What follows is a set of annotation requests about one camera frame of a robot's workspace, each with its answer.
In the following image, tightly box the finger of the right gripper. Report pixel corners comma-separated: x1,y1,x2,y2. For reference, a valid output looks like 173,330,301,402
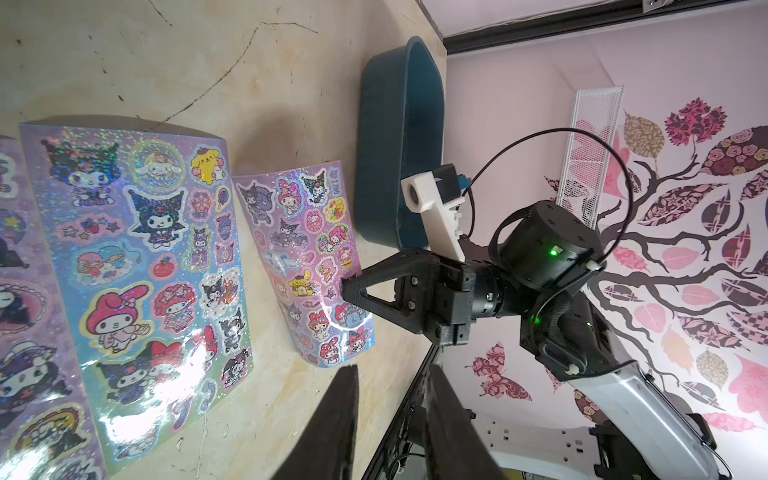
341,249,438,332

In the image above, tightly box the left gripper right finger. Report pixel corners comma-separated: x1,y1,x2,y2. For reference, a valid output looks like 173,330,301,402
424,365,505,479

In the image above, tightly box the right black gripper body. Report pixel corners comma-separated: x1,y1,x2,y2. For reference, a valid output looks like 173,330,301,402
393,201,603,346

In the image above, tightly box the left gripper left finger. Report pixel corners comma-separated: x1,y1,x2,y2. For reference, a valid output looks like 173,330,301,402
272,365,359,480

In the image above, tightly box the teal plastic storage box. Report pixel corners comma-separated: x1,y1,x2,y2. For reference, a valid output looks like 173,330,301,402
354,36,445,250

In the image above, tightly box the character sticker sheet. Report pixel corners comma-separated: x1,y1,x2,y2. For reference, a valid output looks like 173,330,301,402
20,123,253,474
1,137,106,479

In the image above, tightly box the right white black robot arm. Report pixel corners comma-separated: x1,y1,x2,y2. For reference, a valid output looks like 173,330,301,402
341,201,730,479

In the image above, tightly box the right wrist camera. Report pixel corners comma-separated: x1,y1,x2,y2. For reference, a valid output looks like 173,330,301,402
401,164,466,262

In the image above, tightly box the white wire shelf basket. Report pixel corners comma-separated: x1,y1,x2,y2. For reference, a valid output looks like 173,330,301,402
556,86,623,228

